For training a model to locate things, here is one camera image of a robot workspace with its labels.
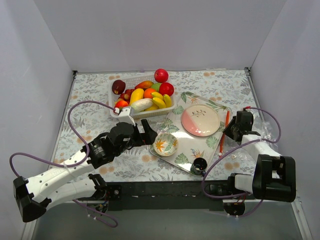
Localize clear zip top bag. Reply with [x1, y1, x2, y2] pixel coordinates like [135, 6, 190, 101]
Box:
[223, 107, 282, 162]

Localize white radish toy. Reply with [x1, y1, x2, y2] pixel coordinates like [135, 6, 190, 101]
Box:
[130, 98, 153, 113]

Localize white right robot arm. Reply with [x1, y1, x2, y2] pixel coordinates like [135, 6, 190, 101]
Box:
[201, 106, 297, 203]

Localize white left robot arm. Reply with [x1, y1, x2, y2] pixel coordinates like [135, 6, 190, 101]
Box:
[13, 119, 158, 223]

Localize floral small bowl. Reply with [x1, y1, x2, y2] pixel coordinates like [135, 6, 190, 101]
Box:
[153, 133, 179, 157]

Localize yellow fruit under radish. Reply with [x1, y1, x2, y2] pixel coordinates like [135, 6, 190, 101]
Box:
[144, 104, 159, 112]

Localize yellow banana bunch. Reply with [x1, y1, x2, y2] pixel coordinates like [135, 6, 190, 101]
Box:
[151, 92, 173, 109]

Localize red cherries cluster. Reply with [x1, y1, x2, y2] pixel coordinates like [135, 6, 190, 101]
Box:
[119, 89, 134, 101]

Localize orange fruit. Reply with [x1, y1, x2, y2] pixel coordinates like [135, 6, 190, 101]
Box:
[143, 88, 156, 99]

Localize pink white plate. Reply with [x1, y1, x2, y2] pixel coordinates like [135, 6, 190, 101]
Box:
[180, 104, 220, 137]

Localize yellow mango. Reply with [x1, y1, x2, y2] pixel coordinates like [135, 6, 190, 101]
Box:
[129, 88, 144, 106]

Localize red apple right side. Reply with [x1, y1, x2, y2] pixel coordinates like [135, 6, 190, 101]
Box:
[158, 82, 175, 96]

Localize dark red apple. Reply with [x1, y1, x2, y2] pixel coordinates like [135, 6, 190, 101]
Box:
[111, 79, 126, 95]

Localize green fruit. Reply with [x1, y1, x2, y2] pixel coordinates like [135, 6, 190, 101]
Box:
[151, 82, 162, 92]

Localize orange red mango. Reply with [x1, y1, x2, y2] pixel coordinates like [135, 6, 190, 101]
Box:
[134, 80, 154, 90]

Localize white plastic fruit basket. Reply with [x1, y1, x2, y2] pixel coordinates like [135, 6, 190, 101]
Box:
[108, 72, 177, 119]

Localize dark blue cup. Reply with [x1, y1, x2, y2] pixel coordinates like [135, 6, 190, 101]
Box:
[190, 157, 208, 177]

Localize red pomegranate on basket rim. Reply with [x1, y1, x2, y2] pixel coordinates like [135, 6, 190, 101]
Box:
[154, 68, 169, 83]

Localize black base bar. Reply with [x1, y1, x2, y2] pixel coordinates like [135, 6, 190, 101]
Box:
[77, 180, 251, 212]

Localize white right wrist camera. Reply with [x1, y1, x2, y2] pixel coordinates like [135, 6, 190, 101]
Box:
[243, 106, 256, 120]

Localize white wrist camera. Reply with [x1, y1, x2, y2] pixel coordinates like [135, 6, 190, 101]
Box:
[115, 106, 136, 126]
[243, 106, 256, 120]

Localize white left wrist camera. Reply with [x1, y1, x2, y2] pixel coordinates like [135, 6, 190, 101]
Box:
[115, 106, 136, 126]

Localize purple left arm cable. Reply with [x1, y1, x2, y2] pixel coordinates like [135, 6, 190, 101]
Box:
[9, 100, 119, 228]

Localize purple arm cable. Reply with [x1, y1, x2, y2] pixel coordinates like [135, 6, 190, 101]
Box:
[9, 100, 119, 228]
[201, 106, 282, 218]

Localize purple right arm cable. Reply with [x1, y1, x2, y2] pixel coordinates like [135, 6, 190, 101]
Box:
[201, 106, 282, 218]

